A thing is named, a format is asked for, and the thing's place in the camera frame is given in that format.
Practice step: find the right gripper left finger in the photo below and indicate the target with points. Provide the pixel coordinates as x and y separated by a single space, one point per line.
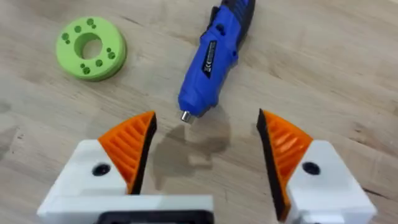
102 168

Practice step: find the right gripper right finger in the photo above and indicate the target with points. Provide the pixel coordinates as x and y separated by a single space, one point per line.
317 183

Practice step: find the blue electric screwdriver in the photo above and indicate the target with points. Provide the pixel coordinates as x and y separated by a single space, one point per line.
211 59

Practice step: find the green disc with holes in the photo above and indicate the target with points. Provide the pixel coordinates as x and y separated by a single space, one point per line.
90 48

